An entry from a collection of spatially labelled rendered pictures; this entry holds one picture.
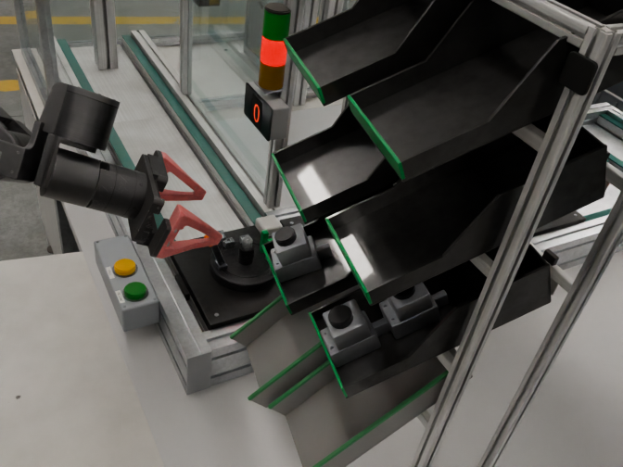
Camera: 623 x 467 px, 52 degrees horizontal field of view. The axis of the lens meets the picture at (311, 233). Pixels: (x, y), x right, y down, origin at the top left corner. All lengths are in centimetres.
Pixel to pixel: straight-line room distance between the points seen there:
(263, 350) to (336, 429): 20
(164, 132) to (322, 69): 109
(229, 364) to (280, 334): 16
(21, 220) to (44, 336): 175
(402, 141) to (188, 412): 71
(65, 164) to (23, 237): 221
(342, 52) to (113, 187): 30
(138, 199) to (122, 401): 53
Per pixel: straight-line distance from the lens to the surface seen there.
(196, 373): 116
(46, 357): 129
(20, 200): 316
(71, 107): 74
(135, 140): 176
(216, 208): 151
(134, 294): 121
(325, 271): 91
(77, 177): 74
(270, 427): 116
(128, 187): 75
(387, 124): 65
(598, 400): 142
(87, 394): 122
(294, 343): 103
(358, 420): 94
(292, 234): 87
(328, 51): 78
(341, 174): 82
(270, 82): 127
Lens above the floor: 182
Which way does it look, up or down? 38 degrees down
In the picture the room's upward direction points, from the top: 9 degrees clockwise
